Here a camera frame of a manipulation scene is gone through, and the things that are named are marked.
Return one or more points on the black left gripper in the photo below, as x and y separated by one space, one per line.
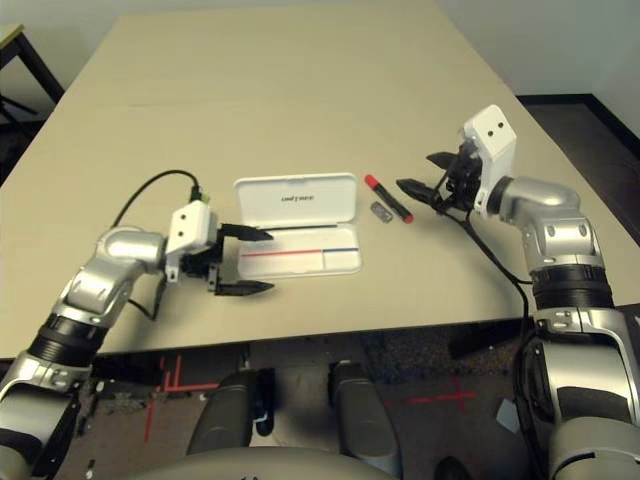
202 265

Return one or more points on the black shoe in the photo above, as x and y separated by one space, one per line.
452 470

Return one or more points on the grey square floor pad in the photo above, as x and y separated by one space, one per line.
507 415

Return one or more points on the beige robot torso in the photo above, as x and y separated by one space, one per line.
260 467

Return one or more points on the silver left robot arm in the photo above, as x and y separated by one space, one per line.
115 250

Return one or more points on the grey robot left leg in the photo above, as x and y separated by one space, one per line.
225 410

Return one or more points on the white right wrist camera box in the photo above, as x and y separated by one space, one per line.
492 135

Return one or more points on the black framed side table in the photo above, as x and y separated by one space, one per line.
10 34

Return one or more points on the grey robot leg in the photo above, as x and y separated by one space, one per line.
225 410
360 415

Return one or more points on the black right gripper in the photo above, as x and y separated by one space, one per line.
462 185

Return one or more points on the black tripod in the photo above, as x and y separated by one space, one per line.
20 106

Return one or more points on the grey robot right leg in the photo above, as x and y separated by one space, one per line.
360 415

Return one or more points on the red black whiteboard marker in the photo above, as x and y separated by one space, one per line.
387 197

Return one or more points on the small grey pencil sharpener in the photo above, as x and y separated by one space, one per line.
382 211

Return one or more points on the white plastic pencil case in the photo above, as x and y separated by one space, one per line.
320 210

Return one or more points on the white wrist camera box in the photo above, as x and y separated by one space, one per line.
492 135
192 227

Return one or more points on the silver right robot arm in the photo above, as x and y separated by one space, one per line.
550 200

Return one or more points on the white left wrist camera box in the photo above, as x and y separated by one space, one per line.
192 227

